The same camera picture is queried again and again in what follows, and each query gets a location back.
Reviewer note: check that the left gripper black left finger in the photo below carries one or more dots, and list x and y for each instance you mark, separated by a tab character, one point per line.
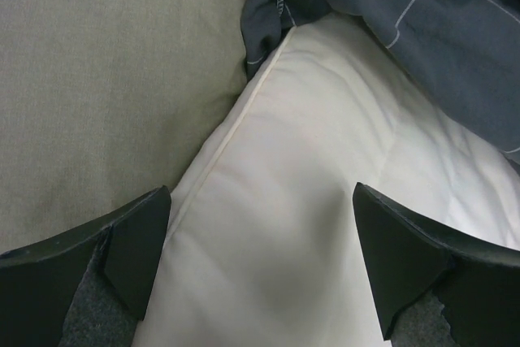
88	286

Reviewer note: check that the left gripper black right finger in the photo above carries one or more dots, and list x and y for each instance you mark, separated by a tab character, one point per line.
433	285

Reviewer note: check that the cream pillow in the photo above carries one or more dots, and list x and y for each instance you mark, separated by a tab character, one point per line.
262	248

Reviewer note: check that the dark grey plaid pillowcase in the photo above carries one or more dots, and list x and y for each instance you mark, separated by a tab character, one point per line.
464	53

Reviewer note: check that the green beige patchwork pillow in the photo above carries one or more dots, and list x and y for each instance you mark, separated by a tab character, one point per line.
104	100

